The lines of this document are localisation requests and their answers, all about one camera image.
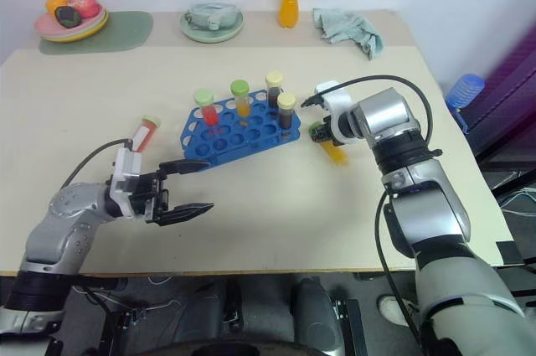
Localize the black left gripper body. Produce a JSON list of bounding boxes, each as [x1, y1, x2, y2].
[[130, 170, 171, 224]]

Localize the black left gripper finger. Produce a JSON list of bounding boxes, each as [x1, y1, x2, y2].
[[155, 202, 216, 228], [158, 158, 212, 178]]

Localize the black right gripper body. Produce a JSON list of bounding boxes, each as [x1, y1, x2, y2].
[[312, 117, 339, 148]]

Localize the blue test tube rack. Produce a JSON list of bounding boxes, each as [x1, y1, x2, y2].
[[179, 88, 302, 171]]

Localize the dark tube, pale yellow cap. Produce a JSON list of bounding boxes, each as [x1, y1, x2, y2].
[[276, 92, 298, 132], [264, 71, 285, 102]]

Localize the red tube, white label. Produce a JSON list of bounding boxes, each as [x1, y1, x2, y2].
[[131, 114, 162, 154]]

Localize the red tube, green cap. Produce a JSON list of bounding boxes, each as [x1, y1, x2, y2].
[[193, 88, 221, 127]]

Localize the teal crumpled cloth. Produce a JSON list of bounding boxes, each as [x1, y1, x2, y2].
[[312, 7, 385, 61]]

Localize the pale green plate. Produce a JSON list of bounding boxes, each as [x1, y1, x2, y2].
[[179, 8, 245, 44]]

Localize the pale teal cup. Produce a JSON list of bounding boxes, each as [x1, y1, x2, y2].
[[184, 2, 240, 32]]

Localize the blue plastic water bottle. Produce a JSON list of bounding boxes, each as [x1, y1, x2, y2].
[[444, 73, 487, 113]]

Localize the green placemat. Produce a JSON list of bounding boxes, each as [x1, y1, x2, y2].
[[39, 10, 154, 57]]

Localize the plates with fruit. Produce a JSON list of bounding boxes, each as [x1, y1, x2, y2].
[[40, 8, 110, 44]]

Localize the dark rounded shape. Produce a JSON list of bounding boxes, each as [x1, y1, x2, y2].
[[291, 277, 347, 351]]

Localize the black side shelf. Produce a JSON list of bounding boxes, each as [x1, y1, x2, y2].
[[459, 94, 536, 209]]

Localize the white shoe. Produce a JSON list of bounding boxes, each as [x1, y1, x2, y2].
[[377, 294, 420, 328]]

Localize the dark green toy fruit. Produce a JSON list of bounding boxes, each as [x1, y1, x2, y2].
[[54, 5, 82, 28]]

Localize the pink-red toy fruit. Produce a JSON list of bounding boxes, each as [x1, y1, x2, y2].
[[66, 0, 101, 19]]

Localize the pink plate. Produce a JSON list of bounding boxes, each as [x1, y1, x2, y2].
[[33, 9, 106, 38]]

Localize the purple curtain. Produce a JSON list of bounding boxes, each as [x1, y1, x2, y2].
[[480, 23, 536, 125]]

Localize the orange toy fruit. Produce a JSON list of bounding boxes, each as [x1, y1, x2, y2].
[[45, 0, 69, 18]]

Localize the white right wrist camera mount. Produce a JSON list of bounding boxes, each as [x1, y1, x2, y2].
[[314, 80, 362, 148]]

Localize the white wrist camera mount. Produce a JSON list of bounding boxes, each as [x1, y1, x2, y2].
[[107, 147, 146, 221], [314, 80, 362, 148]]

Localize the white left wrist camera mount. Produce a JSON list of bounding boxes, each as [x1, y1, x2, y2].
[[107, 147, 146, 221]]

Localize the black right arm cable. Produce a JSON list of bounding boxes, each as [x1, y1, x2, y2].
[[320, 75, 443, 345]]

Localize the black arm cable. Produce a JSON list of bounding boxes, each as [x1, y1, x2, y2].
[[320, 75, 443, 345], [60, 138, 134, 190]]

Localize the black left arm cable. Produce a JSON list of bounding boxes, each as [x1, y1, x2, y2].
[[60, 138, 134, 190]]

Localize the white loose wires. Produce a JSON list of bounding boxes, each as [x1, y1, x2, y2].
[[499, 187, 536, 218]]

